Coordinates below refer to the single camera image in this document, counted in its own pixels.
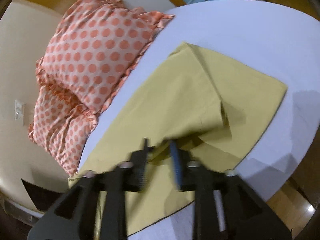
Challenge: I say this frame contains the white wall switch panel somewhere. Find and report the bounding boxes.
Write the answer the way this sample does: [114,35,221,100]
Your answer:
[14,99,25,126]

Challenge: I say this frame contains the khaki yellow-green pants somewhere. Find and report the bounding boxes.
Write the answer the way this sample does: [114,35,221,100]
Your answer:
[79,43,287,234]

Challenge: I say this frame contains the white bed sheet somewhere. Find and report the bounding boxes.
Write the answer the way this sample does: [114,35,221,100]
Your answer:
[81,0,319,200]

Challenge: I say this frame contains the orange polka dot pillow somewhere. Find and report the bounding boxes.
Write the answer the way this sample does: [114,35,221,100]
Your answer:
[36,0,173,114]
[28,85,98,176]

